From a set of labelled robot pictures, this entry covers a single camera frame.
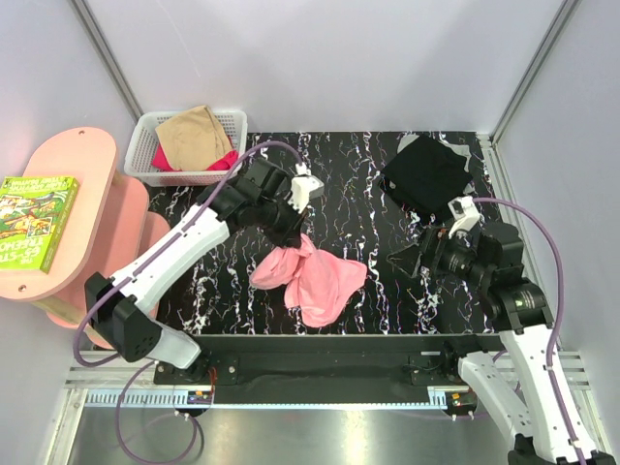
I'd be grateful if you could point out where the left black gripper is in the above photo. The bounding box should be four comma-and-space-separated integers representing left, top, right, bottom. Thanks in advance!
255, 192, 309, 248

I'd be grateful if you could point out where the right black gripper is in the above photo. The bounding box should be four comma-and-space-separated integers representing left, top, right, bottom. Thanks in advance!
386, 224, 491, 286

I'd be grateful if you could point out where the light pink t shirt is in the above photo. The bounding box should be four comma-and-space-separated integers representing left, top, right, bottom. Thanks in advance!
250, 234, 367, 328

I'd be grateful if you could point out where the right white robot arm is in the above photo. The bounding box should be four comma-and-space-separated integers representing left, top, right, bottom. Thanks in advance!
388, 223, 615, 464

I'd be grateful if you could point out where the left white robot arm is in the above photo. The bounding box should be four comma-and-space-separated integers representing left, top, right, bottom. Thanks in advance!
84, 159, 324, 384

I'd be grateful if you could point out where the black marbled table mat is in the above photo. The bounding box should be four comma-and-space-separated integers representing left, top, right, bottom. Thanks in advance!
158, 132, 491, 335

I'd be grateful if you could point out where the magenta t shirt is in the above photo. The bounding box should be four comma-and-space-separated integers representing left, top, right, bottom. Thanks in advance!
151, 145, 238, 171

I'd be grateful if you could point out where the folded black t shirt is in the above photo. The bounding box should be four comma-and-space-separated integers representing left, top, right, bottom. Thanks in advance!
379, 135, 473, 223

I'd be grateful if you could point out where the beige t shirt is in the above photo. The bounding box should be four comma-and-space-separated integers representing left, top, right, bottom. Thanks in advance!
155, 106, 235, 171

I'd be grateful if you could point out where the white plastic basket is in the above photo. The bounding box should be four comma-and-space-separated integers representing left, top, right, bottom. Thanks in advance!
124, 106, 247, 187

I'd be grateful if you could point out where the pink tiered shelf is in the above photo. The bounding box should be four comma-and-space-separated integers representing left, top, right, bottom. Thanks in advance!
1, 127, 170, 328

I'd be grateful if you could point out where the green book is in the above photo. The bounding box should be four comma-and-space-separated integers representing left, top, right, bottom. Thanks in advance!
1, 176, 80, 273

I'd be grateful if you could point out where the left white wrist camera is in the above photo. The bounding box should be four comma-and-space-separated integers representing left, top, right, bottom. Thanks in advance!
288, 163, 325, 213

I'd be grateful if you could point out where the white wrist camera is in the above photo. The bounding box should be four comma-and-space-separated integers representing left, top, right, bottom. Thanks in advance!
288, 163, 325, 213
448, 196, 481, 239

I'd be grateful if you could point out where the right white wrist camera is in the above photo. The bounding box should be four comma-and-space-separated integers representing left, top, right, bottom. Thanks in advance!
448, 196, 481, 239

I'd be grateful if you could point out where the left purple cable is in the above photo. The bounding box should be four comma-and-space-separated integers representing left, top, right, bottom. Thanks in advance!
72, 140, 308, 463

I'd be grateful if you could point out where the purple cable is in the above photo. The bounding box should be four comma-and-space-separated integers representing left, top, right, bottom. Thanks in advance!
72, 140, 308, 463
401, 196, 582, 456

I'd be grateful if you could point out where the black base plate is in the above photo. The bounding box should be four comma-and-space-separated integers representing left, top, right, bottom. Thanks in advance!
154, 334, 503, 409

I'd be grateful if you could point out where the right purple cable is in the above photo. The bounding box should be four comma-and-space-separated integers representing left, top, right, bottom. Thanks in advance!
401, 196, 582, 456

